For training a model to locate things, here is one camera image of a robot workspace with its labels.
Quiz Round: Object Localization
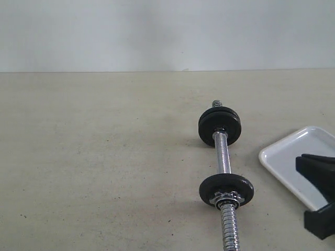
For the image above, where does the black weight plate far end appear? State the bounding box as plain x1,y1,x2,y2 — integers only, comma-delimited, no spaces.
198,111,241,147

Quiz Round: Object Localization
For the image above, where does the white rectangular tray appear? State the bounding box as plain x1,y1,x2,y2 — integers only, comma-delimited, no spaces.
259,125,334,211

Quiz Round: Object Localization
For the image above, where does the chrome star collar nut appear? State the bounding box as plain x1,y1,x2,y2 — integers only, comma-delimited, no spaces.
209,191,245,210

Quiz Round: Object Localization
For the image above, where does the black weight plate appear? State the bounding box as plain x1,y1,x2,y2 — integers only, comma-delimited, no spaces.
199,173,254,210
199,106,239,120

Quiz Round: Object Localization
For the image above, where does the chrome threaded dumbbell bar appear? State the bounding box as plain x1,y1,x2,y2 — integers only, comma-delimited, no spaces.
211,99,244,251

